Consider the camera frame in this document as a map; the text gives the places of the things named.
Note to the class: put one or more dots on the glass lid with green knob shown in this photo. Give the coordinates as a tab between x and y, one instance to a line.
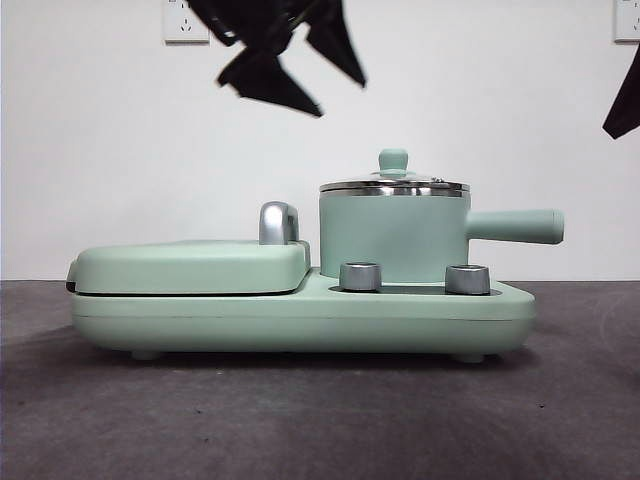
394	160

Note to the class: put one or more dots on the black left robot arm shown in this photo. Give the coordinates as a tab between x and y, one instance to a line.
240	20

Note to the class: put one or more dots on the mint green griddle cover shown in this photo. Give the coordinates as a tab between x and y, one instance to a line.
182	265

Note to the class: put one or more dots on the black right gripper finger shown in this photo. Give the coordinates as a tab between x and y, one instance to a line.
625	112

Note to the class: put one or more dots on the mint green breakfast machine base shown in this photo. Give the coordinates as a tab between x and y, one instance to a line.
300	320

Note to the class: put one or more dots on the silver control knob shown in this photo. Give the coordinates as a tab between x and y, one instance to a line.
467	280
361	277

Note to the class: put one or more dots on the white wall socket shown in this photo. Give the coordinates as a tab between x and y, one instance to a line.
629	20
177	25

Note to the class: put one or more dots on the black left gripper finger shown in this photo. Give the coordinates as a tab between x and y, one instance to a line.
337	45
270	80

